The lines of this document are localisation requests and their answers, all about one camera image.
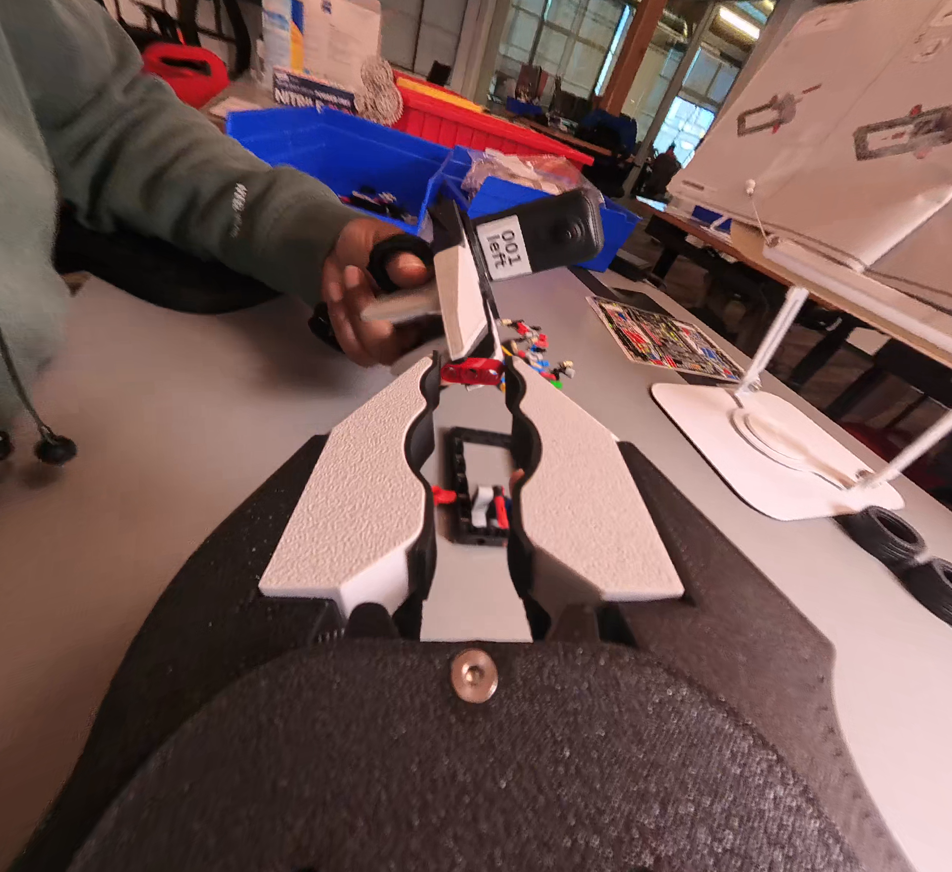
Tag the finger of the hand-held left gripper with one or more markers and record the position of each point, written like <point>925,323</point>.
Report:
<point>461,299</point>
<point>495,336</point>

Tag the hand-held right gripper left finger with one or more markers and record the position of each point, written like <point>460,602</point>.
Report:
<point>349,515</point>

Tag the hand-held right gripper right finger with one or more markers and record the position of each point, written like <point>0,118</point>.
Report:
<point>595,515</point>

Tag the pile of small lego pieces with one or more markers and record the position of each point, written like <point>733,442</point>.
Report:
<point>532,351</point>

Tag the red lego beam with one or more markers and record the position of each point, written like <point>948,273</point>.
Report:
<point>472,370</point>

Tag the black lego frame assembly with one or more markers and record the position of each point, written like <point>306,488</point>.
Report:
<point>455,485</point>

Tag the lego instruction booklet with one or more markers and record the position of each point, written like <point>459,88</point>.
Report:
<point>855,165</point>

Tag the person's left forearm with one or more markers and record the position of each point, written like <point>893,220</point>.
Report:
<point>208,195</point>

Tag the lego sticker sheet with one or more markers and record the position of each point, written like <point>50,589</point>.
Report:
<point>662,340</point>

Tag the black lego tyre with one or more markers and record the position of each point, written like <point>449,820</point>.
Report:
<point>885,537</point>
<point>933,593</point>

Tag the person's left hand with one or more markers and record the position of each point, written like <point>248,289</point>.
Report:
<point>349,277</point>

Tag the clear plastic bag of parts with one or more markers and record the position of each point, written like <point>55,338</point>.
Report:
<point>520,169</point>

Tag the wooden edged table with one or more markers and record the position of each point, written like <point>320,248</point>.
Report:
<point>669,213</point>

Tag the red plastic bin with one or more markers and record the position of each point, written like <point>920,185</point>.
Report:
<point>461,124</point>

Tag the white book stand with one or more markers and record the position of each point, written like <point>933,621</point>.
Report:
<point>773,455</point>

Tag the empty blue plastic bin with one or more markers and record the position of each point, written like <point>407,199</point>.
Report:
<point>320,143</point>

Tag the white lattice disc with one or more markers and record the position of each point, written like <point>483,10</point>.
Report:
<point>377,91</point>

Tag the wooden pillar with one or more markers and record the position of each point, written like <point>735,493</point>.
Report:
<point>647,9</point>

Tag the blue printed carton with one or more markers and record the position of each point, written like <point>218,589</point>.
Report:
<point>312,94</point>

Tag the white cardboard box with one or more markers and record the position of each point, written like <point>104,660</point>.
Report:
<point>335,24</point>

